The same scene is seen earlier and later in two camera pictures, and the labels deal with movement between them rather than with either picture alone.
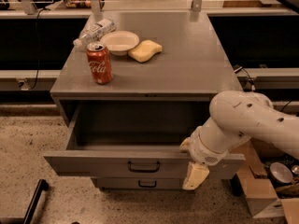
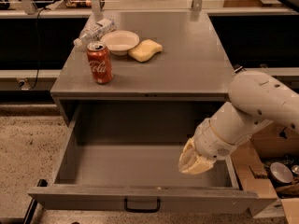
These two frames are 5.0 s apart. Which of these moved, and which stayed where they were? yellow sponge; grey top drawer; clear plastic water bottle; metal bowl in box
Moved: grey top drawer
Stayed: yellow sponge; metal bowl in box; clear plastic water bottle
